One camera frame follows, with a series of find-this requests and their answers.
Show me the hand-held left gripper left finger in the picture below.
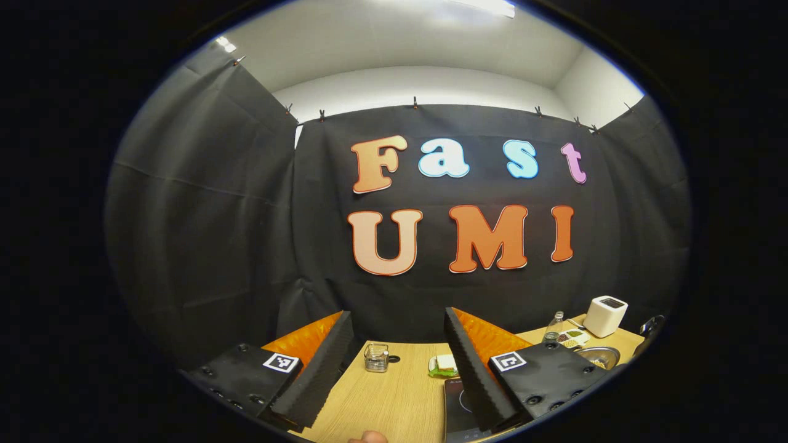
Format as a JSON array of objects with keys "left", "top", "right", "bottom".
[{"left": 180, "top": 310, "right": 356, "bottom": 434}]

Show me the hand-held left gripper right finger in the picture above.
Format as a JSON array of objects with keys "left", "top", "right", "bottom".
[{"left": 443, "top": 306, "right": 611, "bottom": 433}]

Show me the black induction cooktop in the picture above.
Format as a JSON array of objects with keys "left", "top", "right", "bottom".
[{"left": 443, "top": 377, "right": 493, "bottom": 442}]

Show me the steel pot with black handle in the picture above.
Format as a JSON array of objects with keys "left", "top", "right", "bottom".
[{"left": 576, "top": 346, "right": 621, "bottom": 371}]

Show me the sandwich with green filling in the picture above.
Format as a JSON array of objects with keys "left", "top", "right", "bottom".
[{"left": 428, "top": 354, "right": 459, "bottom": 378}]

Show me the white boxy appliance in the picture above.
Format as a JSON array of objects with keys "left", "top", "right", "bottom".
[{"left": 582, "top": 295, "right": 629, "bottom": 338}]

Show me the small clear glass container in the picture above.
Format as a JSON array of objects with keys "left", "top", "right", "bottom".
[{"left": 363, "top": 343, "right": 390, "bottom": 373}]

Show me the clear plastic water bottle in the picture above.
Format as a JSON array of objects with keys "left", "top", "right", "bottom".
[{"left": 543, "top": 311, "right": 565, "bottom": 343}]

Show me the black backdrop cloth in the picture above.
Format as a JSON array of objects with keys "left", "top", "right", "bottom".
[{"left": 103, "top": 43, "right": 693, "bottom": 370}]

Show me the row of black cloth clips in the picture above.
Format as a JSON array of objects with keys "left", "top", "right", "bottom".
[{"left": 233, "top": 54, "right": 635, "bottom": 135}]

